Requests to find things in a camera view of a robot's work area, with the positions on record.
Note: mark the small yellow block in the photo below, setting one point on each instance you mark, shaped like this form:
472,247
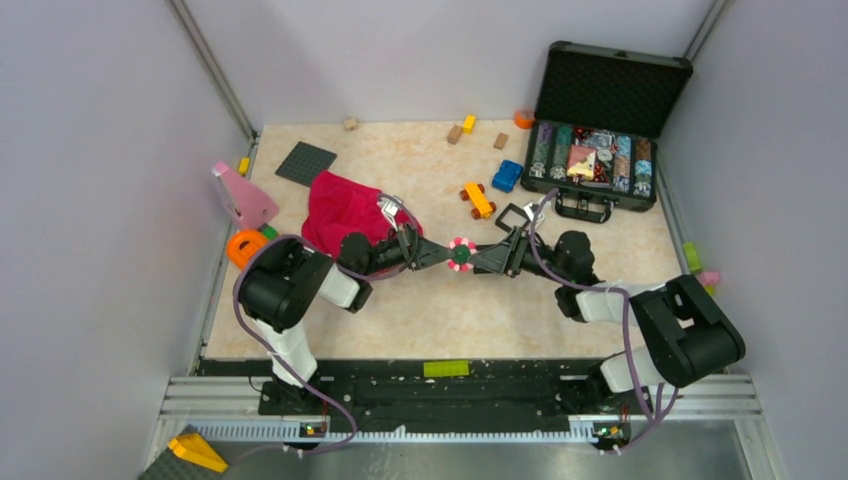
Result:
244,166

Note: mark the playing card box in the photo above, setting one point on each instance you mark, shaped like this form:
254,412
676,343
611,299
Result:
581,162

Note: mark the pink plastic piece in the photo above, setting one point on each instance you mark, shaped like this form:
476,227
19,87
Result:
248,206

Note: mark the small tan wooden block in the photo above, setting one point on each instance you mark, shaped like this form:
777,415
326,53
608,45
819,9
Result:
350,124

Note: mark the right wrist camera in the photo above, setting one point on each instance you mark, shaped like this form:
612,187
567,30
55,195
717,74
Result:
534,213

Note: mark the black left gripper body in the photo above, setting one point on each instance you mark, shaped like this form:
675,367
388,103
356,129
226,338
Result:
394,254

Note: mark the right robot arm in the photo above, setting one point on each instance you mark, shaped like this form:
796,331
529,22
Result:
686,335

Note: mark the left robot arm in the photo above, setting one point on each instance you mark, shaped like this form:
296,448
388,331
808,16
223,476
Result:
280,279

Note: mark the pink flower brooch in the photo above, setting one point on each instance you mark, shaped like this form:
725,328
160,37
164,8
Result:
461,251

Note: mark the magenta garment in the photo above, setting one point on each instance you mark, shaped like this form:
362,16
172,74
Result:
337,207

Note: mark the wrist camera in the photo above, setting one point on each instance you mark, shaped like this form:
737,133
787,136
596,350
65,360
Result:
534,213
390,208

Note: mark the black poker chip case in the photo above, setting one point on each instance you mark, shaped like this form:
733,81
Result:
615,101

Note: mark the orange plastic toy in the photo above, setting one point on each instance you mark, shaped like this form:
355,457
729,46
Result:
243,245

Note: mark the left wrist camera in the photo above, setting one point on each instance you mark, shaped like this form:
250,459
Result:
390,208

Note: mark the green pink toy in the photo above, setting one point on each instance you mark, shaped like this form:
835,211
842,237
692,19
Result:
709,279

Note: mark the yellow toy car red wheels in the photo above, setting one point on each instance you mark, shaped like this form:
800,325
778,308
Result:
481,206

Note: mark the orange object behind case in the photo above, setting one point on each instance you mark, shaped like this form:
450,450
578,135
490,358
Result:
524,120

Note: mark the black square frame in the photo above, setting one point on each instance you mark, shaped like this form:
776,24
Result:
512,217

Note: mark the green flat brick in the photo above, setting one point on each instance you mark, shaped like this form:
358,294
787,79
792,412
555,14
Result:
446,369

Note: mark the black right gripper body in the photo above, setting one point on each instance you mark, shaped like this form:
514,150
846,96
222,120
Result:
532,263

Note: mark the blue toy car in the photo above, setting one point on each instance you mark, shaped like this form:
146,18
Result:
507,176

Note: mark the dark grey building baseplate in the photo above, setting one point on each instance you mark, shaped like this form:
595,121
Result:
304,163

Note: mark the yellow wedge brick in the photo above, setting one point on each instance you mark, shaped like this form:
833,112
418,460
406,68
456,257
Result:
193,448

